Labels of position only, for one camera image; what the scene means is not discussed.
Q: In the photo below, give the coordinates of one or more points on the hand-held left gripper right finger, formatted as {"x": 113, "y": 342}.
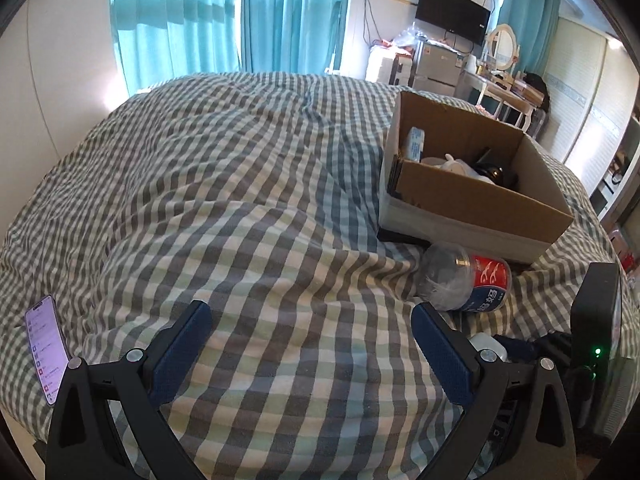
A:
{"x": 442, "y": 355}

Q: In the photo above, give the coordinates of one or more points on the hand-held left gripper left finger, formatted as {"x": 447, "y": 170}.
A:
{"x": 180, "y": 350}

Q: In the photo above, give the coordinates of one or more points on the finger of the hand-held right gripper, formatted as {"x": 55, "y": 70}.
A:
{"x": 542, "y": 347}

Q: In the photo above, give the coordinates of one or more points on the clear plastic jar red label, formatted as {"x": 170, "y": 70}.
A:
{"x": 465, "y": 280}

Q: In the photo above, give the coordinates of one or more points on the brown cardboard box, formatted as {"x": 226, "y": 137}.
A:
{"x": 480, "y": 210}

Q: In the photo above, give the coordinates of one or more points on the blue tissue packet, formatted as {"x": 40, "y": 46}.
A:
{"x": 415, "y": 144}

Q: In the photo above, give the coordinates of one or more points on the smartphone with lit screen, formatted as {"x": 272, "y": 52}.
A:
{"x": 47, "y": 350}

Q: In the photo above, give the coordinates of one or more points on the grey checked blanket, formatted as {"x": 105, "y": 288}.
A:
{"x": 225, "y": 200}

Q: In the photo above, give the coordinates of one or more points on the white sliding wardrobe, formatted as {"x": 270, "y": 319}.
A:
{"x": 585, "y": 95}

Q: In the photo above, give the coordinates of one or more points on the black bag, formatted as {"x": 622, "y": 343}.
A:
{"x": 535, "y": 91}

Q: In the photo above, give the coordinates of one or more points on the white vanity table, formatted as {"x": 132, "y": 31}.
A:
{"x": 492, "y": 95}

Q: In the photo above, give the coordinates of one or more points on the silver fridge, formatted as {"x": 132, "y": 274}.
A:
{"x": 435, "y": 67}

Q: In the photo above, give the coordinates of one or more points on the white oval mirror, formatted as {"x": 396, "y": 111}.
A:
{"x": 502, "y": 47}

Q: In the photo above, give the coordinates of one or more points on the white drawer unit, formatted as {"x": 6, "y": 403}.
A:
{"x": 381, "y": 65}

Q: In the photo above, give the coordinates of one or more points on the narrow teal curtain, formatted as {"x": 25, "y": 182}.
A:
{"x": 530, "y": 20}

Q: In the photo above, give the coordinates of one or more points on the clear plastic bag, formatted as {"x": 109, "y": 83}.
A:
{"x": 410, "y": 37}

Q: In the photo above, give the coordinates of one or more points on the wide teal curtain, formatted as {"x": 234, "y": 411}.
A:
{"x": 175, "y": 20}

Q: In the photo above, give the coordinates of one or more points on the black television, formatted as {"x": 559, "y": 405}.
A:
{"x": 452, "y": 12}

